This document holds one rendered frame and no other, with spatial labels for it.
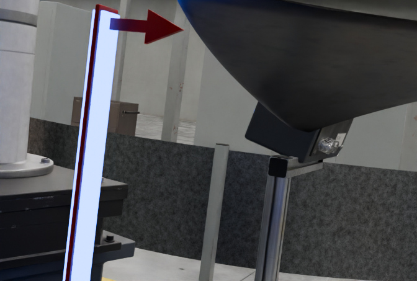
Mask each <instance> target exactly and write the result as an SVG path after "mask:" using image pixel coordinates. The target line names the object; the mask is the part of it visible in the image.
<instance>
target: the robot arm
mask: <svg viewBox="0 0 417 281"><path fill-rule="evenodd" d="M39 1H40V0H0V179H13V178H24V177H35V176H42V175H45V174H49V173H51V172H52V170H53V161H52V160H51V159H49V158H46V157H43V156H39V155H35V154H29V153H27V146H28V137H29V122H30V107H31V98H32V83H33V75H34V59H35V44H36V35H37V19H38V7H39Z"/></svg>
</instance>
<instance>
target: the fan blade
mask: <svg viewBox="0 0 417 281"><path fill-rule="evenodd" d="M177 1H178V3H179V5H180V6H181V8H182V10H183V12H184V13H185V15H186V17H187V19H188V21H189V22H190V23H191V25H192V27H193V28H194V30H195V31H196V33H197V34H198V36H199V37H200V38H201V40H202V41H203V42H204V44H205V45H206V46H207V48H208V49H209V50H210V51H211V53H212V54H213V55H214V57H215V58H216V59H217V60H218V61H219V62H220V63H221V64H222V66H223V67H224V68H225V69H226V70H227V71H228V72H229V73H230V74H231V75H232V76H233V77H234V78H235V79H236V80H237V81H238V82H239V83H240V84H241V85H242V86H243V87H244V88H245V89H246V90H247V91H248V92H249V93H250V94H251V95H252V96H253V97H254V98H255V99H256V100H258V101H259V102H260V103H261V104H262V105H263V106H265V108H266V109H268V110H269V111H270V112H271V113H273V114H274V115H275V116H276V117H277V118H279V119H280V120H281V121H283V122H284V123H285V124H286V125H288V126H289V127H290V128H293V129H296V130H300V131H303V132H307V133H310V132H313V131H315V130H318V129H321V128H324V127H327V126H330V125H333V124H335V123H339V122H343V121H345V120H349V119H352V118H355V117H359V116H362V115H366V114H370V113H373V112H377V111H380V110H384V109H389V108H392V107H396V106H399V105H404V104H409V103H412V102H417V20H409V19H401V18H396V17H387V16H379V15H374V14H366V13H361V12H354V11H347V10H342V9H335V8H330V7H323V6H316V5H313V4H305V3H302V2H295V1H288V0H177Z"/></svg>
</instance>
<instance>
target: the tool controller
mask: <svg viewBox="0 0 417 281"><path fill-rule="evenodd" d="M353 120H354V118H352V119H349V120H345V121H343V122H339V123H335V124H333V125H330V126H327V127H324V128H321V129H318V130H315V131H313V132H310V133H307V132H303V131H300V130H296V129H293V128H290V127H289V126H288V125H286V124H285V123H284V122H283V121H281V120H280V119H279V118H277V117H276V116H275V115H274V114H273V113H271V112H270V111H269V110H268V109H266V108H265V106H263V105H262V104H261V103H260V102H259V101H258V103H257V105H256V108H255V110H254V113H253V116H252V117H251V120H250V123H249V125H248V128H247V131H246V133H245V138H246V139H247V140H249V141H252V142H254V143H256V144H258V145H261V146H263V147H265V148H267V149H269V150H272V151H274V152H276V153H279V154H281V155H286V156H288V157H290V156H293V157H297V158H298V162H299V163H300V164H304V163H309V162H312V161H317V160H321V159H326V158H332V157H335V156H337V155H338V153H339V152H340V151H341V149H342V148H343V143H344V141H345V139H346V136H347V133H348V131H349V129H350V126H351V124H352V121H353Z"/></svg>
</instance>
